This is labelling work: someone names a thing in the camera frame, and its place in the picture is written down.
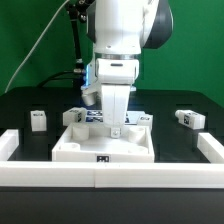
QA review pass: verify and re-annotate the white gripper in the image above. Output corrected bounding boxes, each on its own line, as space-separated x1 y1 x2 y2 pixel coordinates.
96 58 139 139

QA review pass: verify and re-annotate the white square tabletop part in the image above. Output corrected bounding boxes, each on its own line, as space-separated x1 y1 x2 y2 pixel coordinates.
52 123 155 163

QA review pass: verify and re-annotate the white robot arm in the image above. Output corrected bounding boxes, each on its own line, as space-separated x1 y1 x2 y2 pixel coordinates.
82 0 173 138

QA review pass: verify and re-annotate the blue tag marker sheet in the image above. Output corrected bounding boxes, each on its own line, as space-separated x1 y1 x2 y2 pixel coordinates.
84 110 145 125

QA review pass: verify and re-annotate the white U-shaped obstacle fence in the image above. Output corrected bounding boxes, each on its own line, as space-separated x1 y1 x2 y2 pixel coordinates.
0 129 224 189

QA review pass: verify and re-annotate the black cable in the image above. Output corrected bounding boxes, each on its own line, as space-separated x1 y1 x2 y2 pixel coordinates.
37 70 84 88

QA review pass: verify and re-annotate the white cable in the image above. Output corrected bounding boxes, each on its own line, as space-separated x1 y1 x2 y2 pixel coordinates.
4 0 72 94

